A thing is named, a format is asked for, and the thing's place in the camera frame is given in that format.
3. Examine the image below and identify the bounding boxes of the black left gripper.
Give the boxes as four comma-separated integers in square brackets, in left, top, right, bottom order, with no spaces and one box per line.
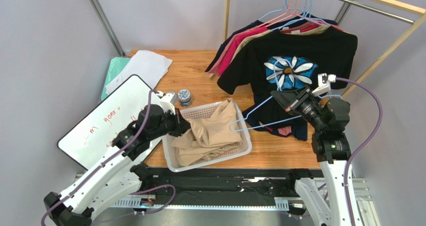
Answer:
[148,107,193,141]

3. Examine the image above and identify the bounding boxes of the light blue wire hanger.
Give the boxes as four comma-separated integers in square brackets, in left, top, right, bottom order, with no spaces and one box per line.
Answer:
[228,56,343,133]

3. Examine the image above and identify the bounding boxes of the white plastic perforated basket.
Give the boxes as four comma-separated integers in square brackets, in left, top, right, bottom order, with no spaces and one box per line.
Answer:
[162,98,253,173]

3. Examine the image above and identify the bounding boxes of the beige t shirt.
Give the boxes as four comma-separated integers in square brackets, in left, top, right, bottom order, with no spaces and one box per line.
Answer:
[171,98,243,167]

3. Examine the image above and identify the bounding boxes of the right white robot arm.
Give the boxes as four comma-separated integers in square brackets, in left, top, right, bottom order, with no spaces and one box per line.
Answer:
[271,87,363,226]

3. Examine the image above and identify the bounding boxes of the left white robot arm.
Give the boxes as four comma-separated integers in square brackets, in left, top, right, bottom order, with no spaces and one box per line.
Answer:
[40,104,191,226]

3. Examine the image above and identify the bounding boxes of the navy t shirt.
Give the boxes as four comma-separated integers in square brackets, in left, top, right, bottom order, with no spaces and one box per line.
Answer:
[205,20,308,141]

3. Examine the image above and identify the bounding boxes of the salmon pink t shirt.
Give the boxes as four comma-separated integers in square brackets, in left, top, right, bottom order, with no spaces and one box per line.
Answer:
[205,23,293,137]

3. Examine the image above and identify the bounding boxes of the black daisy print t shirt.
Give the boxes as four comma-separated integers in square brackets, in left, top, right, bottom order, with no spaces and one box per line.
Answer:
[217,27,358,129]

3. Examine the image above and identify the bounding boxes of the magenta t shirt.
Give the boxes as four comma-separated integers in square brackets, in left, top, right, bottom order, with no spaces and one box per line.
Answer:
[216,26,269,76]

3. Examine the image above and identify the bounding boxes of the tan t shirt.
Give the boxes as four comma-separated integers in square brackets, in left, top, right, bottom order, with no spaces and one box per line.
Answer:
[231,22,329,62]

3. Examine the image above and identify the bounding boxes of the blue white round tin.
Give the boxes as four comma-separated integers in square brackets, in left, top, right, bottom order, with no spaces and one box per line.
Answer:
[177,89,192,107]

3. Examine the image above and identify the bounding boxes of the white paper sheets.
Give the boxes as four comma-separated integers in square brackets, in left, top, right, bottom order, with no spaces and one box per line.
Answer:
[105,50,173,95]

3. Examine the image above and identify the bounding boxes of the teal folder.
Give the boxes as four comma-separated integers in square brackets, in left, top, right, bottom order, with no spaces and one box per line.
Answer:
[99,57,131,102]

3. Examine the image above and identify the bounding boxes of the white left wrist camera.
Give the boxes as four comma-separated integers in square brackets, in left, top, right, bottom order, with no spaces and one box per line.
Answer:
[156,91,178,115]

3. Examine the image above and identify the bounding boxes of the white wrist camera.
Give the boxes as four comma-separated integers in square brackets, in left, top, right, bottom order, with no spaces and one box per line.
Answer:
[156,91,178,115]
[312,73,337,97]

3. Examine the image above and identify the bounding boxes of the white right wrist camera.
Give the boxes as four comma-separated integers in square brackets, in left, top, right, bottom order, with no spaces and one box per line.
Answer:
[312,73,337,97]

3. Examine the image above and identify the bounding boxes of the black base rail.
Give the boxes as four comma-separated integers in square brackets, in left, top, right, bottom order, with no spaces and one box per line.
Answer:
[138,167,322,207]

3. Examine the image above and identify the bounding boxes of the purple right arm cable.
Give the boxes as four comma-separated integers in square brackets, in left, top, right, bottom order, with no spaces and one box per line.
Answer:
[286,76,384,226]

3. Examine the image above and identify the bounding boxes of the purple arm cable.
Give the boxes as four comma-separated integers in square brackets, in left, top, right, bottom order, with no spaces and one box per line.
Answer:
[40,89,177,226]
[286,76,384,226]

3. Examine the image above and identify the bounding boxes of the white board black frame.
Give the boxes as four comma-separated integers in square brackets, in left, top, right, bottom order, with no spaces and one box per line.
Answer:
[57,75,151,170]

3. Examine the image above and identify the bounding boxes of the metal hanging rail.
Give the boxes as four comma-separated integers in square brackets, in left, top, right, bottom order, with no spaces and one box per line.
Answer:
[304,0,415,24]

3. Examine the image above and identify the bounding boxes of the metal corner post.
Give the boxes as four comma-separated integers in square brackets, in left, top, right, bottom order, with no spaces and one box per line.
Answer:
[88,0,126,57]

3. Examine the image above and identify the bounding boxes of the wooden clothes rack frame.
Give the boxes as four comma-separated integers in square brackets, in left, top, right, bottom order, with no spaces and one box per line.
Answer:
[225,0,426,100]

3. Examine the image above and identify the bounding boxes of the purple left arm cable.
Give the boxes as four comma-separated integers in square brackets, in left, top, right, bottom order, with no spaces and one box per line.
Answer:
[40,89,177,226]

